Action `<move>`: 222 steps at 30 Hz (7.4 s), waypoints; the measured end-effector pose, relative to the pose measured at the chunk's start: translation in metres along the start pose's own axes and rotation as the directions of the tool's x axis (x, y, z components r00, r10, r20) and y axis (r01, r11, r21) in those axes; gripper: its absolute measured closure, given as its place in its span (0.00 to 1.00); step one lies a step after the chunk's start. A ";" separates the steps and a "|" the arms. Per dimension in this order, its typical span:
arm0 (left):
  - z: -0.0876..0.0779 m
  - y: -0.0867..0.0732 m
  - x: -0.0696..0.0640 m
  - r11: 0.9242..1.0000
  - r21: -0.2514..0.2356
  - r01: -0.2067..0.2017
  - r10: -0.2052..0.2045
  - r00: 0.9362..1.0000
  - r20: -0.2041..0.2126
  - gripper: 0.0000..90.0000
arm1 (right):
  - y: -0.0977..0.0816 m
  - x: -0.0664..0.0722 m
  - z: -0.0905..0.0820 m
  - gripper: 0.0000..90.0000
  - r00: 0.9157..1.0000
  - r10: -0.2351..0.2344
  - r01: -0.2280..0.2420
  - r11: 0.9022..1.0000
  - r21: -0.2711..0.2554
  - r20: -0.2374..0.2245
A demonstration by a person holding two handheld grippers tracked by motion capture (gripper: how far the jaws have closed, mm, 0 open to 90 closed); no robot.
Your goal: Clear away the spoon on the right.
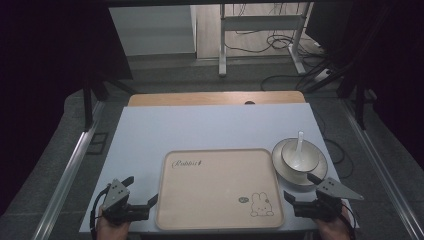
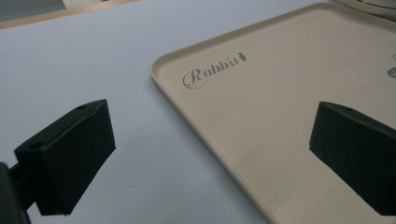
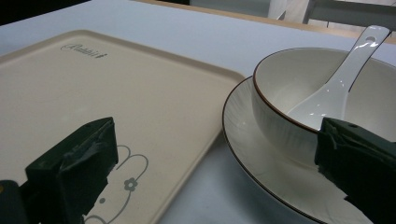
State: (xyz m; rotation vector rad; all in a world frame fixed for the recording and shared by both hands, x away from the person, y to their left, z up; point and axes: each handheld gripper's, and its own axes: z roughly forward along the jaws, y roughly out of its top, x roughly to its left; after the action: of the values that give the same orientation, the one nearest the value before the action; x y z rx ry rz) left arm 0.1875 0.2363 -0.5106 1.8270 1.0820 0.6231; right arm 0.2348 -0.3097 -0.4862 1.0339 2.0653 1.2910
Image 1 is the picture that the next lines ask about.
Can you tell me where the black floor cables tangle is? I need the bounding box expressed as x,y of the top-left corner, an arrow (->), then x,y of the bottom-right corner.
223,3 -> 334,93

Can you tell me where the white ceramic spoon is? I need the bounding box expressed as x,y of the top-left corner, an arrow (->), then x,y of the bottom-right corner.
292,130 -> 306,168

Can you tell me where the person's right hand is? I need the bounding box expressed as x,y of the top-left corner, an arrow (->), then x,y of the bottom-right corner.
314,212 -> 355,240

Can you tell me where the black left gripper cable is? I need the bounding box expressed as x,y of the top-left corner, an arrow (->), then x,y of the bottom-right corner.
90,185 -> 112,240

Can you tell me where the dark floor socket panel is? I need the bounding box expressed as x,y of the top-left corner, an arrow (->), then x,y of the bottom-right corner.
85,131 -> 110,156

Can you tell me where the beige tray with rabbit print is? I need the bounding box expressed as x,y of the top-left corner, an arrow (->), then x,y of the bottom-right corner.
154,148 -> 286,232

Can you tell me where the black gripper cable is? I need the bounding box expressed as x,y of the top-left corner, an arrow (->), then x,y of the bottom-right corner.
340,202 -> 357,240
90,185 -> 112,240

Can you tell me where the black metal stand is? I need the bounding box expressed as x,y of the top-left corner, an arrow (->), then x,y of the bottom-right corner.
81,71 -> 138,133
334,59 -> 378,131

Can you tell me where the black floor cable loop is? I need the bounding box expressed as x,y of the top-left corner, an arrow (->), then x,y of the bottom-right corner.
313,108 -> 355,180

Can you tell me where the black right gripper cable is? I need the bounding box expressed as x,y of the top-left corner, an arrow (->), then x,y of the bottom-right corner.
340,202 -> 357,240

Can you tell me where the white board sheet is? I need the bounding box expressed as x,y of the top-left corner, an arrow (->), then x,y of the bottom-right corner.
79,102 -> 360,234

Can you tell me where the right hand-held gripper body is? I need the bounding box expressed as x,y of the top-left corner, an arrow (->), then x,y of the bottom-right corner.
292,177 -> 365,223

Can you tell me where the white cabinet panel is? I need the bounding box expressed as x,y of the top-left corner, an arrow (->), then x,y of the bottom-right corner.
109,5 -> 198,57

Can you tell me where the white power strip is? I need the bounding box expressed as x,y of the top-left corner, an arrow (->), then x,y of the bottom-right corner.
313,68 -> 333,83

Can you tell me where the white bowl with spoon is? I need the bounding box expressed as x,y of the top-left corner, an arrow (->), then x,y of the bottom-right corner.
271,137 -> 329,187

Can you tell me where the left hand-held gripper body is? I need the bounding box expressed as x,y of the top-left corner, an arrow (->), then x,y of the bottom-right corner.
99,178 -> 151,225

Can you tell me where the white metal desk frame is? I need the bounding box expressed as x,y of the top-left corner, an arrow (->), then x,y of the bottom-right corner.
218,2 -> 314,77

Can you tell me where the aluminium rail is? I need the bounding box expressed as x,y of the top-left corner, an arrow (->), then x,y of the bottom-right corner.
338,98 -> 424,240
31,99 -> 107,240

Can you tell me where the person's left hand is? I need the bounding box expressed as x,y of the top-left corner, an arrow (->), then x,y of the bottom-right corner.
95,205 -> 131,240

